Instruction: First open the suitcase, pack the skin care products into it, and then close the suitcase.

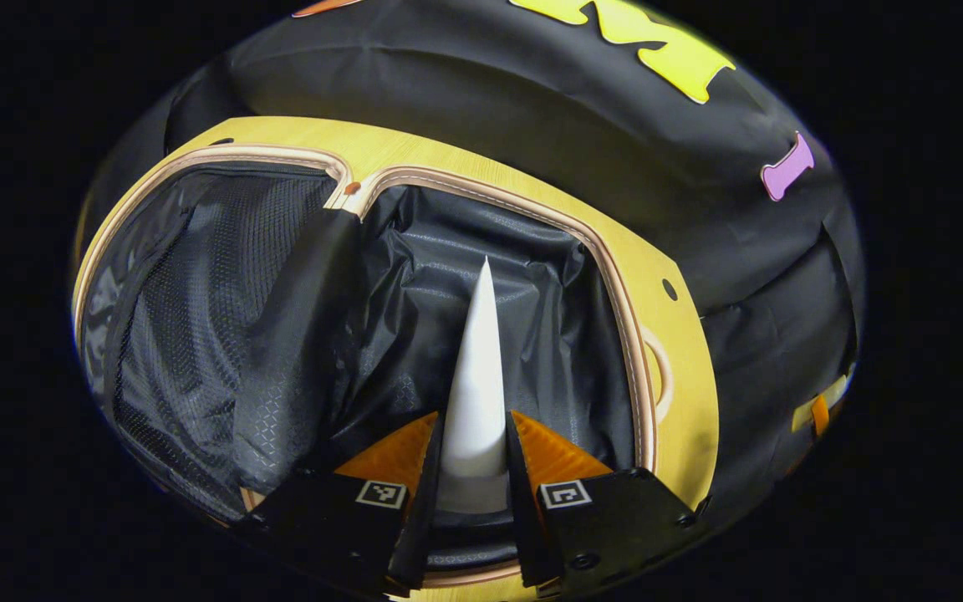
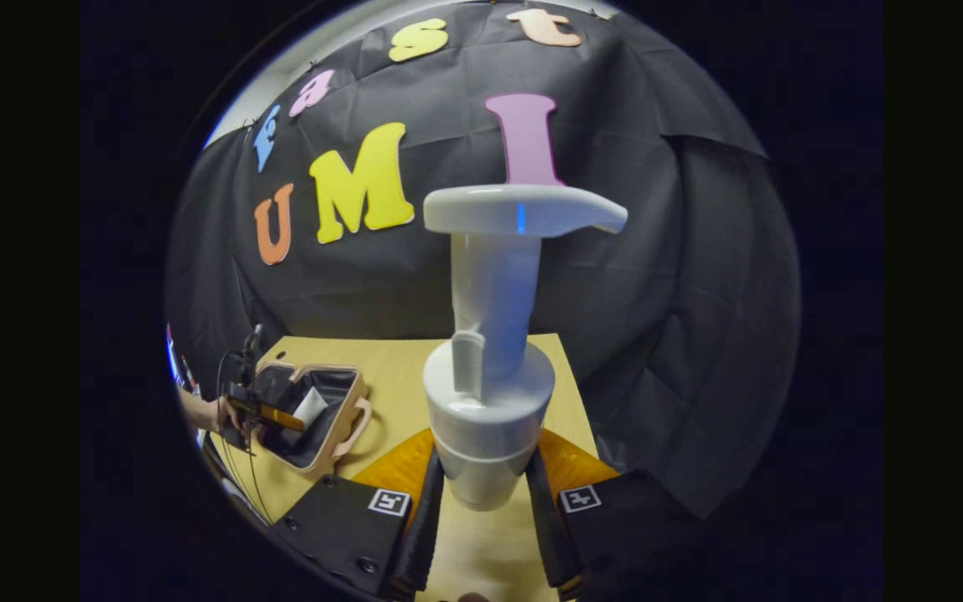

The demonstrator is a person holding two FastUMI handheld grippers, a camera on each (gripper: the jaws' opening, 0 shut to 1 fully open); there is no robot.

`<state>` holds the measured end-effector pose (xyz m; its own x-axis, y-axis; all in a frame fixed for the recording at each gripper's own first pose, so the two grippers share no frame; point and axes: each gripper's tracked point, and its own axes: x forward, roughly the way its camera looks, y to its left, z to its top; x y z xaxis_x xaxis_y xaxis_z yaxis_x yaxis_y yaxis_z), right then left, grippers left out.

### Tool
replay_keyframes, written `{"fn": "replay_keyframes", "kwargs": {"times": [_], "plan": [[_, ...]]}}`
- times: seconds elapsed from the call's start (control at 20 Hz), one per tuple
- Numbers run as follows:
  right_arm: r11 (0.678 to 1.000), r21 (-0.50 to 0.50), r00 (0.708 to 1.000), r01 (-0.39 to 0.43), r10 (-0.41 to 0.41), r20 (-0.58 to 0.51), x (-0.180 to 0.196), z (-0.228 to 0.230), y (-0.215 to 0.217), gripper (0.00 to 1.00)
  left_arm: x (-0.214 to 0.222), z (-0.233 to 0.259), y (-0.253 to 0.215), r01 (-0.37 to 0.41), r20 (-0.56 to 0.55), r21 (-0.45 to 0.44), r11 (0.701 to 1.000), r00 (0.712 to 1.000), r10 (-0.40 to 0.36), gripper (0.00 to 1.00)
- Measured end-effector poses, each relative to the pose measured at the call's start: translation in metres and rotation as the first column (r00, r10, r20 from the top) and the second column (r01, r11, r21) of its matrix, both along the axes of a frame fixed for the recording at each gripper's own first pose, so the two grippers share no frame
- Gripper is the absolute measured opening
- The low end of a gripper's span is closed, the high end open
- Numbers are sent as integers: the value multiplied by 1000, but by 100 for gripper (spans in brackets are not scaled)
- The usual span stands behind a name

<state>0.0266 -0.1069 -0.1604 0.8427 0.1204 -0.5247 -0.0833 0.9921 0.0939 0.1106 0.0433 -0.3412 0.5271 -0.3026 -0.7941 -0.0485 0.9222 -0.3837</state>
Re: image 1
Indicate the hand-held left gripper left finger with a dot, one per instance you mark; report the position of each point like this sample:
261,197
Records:
423,518

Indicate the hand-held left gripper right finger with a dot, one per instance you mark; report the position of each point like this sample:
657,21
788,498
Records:
523,518

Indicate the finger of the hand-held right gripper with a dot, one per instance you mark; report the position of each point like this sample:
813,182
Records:
820,414

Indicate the beige suitcase with black lining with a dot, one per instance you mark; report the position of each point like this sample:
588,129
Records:
281,334

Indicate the black backdrop cloth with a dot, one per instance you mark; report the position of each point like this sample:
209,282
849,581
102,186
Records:
532,100

